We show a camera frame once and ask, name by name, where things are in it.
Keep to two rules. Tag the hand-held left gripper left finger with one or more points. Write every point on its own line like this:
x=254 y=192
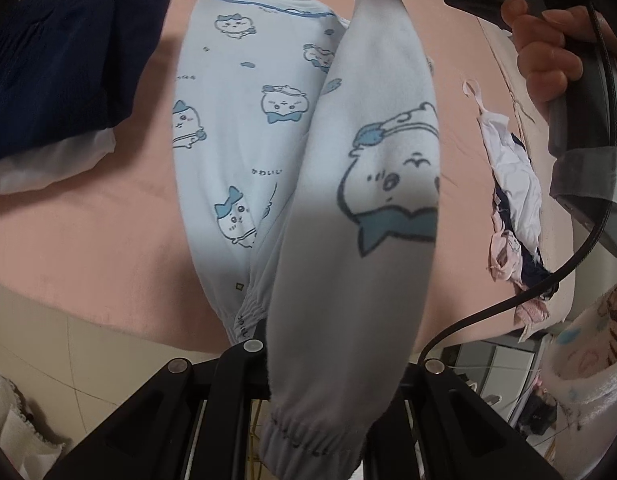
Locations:
x=237 y=372

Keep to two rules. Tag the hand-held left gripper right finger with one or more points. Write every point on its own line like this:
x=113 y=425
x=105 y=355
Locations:
x=441 y=385

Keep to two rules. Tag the light blue printed pajama pants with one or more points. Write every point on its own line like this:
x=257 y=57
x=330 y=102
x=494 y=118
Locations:
x=388 y=110

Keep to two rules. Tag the pile of mixed small clothes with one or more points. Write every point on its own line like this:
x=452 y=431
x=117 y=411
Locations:
x=535 y=270

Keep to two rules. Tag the person's right hand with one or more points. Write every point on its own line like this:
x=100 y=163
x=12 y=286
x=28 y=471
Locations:
x=548 y=55

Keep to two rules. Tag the white crumpled garment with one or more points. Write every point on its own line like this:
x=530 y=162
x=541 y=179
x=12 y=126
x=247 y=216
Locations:
x=508 y=170

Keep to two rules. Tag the pink floral garment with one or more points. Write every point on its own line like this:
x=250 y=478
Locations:
x=505 y=260

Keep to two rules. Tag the pink bed sheet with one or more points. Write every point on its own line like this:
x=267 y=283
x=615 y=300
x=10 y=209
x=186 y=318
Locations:
x=88 y=260

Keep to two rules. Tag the white lace-trimmed cloth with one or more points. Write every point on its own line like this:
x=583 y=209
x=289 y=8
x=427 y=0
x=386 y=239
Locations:
x=23 y=430

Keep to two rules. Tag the white folded cloth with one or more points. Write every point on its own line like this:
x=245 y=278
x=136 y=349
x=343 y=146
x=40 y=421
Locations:
x=48 y=165

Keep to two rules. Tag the navy blue knit garment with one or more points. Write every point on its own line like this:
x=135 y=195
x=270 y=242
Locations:
x=63 y=50

